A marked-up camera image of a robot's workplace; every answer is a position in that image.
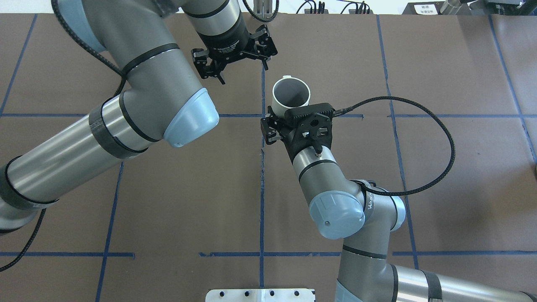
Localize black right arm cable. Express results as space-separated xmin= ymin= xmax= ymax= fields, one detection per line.
xmin=334 ymin=96 xmax=456 ymax=197

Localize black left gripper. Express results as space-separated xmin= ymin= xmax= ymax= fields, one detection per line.
xmin=191 ymin=15 xmax=278 ymax=85

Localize small metal cylinder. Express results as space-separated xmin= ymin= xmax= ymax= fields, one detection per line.
xmin=439 ymin=0 xmax=463 ymax=16

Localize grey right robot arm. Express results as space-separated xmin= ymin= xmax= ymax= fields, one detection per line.
xmin=261 ymin=97 xmax=536 ymax=302

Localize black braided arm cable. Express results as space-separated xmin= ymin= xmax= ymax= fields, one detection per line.
xmin=0 ymin=0 xmax=280 ymax=273

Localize aluminium frame post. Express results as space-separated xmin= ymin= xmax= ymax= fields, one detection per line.
xmin=253 ymin=0 xmax=274 ymax=20

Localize white ribbed plastic cup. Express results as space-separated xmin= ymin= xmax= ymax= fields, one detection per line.
xmin=271 ymin=75 xmax=311 ymax=118

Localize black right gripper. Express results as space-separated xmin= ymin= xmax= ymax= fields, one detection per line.
xmin=260 ymin=103 xmax=334 ymax=162

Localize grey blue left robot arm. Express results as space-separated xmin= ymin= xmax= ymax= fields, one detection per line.
xmin=0 ymin=0 xmax=278 ymax=235

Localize white mounting plate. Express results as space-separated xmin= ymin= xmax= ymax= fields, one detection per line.
xmin=205 ymin=288 xmax=316 ymax=302

